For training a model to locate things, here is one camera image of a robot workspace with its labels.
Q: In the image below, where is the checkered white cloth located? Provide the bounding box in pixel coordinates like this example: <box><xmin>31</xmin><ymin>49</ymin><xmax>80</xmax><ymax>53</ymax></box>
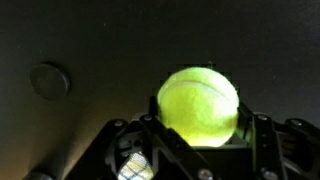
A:
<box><xmin>116</xmin><ymin>151</ymin><xmax>155</xmax><ymax>180</ymax></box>

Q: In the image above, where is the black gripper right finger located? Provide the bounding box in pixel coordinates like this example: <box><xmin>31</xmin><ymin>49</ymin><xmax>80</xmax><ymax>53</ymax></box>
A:
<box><xmin>235</xmin><ymin>102</ymin><xmax>320</xmax><ymax>180</ymax></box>

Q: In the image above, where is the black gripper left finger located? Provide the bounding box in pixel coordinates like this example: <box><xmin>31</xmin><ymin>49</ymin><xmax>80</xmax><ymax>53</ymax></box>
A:
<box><xmin>64</xmin><ymin>112</ymin><xmax>216</xmax><ymax>180</ymax></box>

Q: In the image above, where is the green tennis ball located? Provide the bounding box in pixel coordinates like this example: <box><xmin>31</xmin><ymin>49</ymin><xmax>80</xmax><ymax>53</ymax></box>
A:
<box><xmin>156</xmin><ymin>66</ymin><xmax>240</xmax><ymax>148</ymax></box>

